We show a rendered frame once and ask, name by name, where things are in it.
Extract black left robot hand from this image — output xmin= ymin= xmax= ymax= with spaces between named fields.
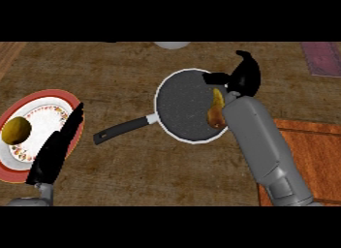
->
xmin=23 ymin=102 xmax=85 ymax=186

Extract red rimmed patterned plate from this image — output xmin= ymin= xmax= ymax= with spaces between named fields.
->
xmin=0 ymin=88 xmax=85 ymax=184

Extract brown wooden cutting board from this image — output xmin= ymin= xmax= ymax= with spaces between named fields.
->
xmin=256 ymin=118 xmax=341 ymax=207

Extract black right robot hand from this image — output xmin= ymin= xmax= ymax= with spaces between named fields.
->
xmin=200 ymin=49 xmax=262 ymax=98

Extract pale grey round object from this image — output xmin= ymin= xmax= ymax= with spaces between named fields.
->
xmin=152 ymin=42 xmax=193 ymax=50

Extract purple placemat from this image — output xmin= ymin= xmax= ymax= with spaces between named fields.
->
xmin=299 ymin=42 xmax=341 ymax=79

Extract brown yellow pear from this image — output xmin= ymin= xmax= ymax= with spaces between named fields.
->
xmin=205 ymin=87 xmax=228 ymax=130

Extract yellow green round fruit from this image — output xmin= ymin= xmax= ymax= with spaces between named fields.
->
xmin=0 ymin=116 xmax=32 ymax=146

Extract dark speckled frying pan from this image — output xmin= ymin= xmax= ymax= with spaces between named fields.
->
xmin=91 ymin=68 xmax=236 ymax=146

